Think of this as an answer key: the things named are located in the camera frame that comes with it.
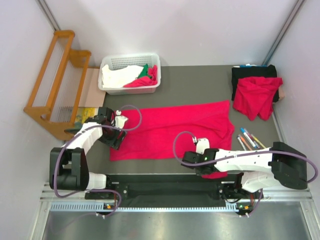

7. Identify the beige folded cloth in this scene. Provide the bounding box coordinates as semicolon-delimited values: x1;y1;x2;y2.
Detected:
278;86;285;101

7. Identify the slotted cable duct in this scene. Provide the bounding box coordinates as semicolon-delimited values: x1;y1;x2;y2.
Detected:
50;201;251;213

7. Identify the red t-shirt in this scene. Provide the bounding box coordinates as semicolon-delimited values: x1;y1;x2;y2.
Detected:
232;76;283;121
109;99;236;180

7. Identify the blue folded cloth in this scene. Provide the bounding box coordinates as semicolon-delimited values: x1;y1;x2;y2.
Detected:
238;63;268;68

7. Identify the blue marker pen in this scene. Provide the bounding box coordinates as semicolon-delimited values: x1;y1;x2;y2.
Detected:
240;128;259;149

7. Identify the yellow marker pen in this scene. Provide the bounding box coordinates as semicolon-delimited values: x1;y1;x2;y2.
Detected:
251;134;266;149

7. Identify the white shirt in basket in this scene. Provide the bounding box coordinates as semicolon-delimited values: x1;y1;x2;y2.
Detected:
101;64;143;89

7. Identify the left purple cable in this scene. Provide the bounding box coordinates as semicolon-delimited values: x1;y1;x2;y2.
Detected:
53;104;143;217

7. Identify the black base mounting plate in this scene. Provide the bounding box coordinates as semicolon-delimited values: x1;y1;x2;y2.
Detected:
84;173;263;208

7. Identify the green shirt in basket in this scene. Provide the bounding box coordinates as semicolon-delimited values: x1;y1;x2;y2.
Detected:
137;64;154;79

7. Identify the orange marker pen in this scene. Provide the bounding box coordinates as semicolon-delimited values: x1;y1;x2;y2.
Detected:
238;134;253;151

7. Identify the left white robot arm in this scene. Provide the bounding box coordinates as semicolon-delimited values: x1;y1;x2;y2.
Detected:
49;107;129;199

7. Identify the grey marker pen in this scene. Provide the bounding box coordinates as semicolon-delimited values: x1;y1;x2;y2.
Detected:
237;136;247;151

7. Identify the orange wooden rack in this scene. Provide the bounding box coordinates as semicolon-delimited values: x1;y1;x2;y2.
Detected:
23;30;91;141

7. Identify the red t-shirt on stack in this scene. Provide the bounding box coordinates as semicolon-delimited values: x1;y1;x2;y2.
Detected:
232;76;283;121

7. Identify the white plastic basket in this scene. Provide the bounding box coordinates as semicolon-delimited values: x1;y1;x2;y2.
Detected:
98;53;161;95

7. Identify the red shirt in basket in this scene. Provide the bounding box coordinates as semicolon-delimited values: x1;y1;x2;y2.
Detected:
123;65;158;88

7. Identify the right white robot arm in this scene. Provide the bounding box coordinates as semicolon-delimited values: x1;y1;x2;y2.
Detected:
182;138;308;198

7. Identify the pink marker pen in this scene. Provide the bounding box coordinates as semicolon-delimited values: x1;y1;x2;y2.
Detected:
243;128;260;149

